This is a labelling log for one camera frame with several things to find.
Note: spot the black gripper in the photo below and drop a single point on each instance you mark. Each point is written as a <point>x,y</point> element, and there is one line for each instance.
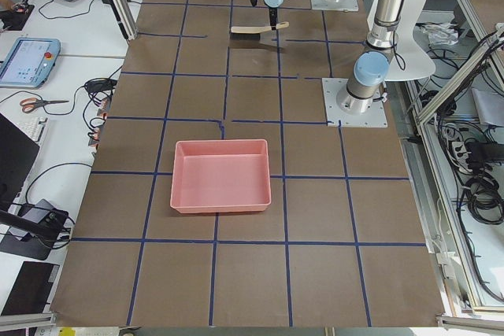
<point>272,12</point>

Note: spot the beige hand brush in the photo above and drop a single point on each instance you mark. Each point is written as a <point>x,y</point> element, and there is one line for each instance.
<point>254,32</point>

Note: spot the pink plastic bin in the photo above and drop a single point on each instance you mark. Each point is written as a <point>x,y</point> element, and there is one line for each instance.
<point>212,176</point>

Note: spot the white chair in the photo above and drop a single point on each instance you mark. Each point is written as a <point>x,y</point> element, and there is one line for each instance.
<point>418,63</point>

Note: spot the lower blue teach pendant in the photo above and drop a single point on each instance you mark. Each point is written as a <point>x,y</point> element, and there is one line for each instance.
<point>29,62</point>

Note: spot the white keyboard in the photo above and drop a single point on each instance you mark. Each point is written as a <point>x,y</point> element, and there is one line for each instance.
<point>34,127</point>

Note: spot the black laptop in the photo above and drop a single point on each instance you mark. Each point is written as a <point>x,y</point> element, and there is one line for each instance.
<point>18,154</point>

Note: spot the orange handled scissors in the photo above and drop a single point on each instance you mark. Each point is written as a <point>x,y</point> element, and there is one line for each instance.
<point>29,105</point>

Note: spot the black camera stand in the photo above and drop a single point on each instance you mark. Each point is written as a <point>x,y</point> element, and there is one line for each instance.
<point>40,229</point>

